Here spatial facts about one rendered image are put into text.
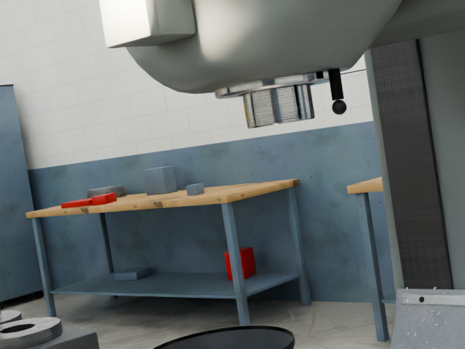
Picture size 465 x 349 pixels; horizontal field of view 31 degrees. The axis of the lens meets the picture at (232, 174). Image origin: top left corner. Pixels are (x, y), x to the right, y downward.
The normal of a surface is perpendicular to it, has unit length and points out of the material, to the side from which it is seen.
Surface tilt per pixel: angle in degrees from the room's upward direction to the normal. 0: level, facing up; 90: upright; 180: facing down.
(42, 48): 90
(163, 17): 90
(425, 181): 90
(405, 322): 63
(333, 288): 90
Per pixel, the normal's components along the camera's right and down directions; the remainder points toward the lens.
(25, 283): 0.74, -0.07
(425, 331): -0.66, -0.31
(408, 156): -0.66, 0.14
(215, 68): -0.19, 0.77
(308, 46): 0.50, 0.59
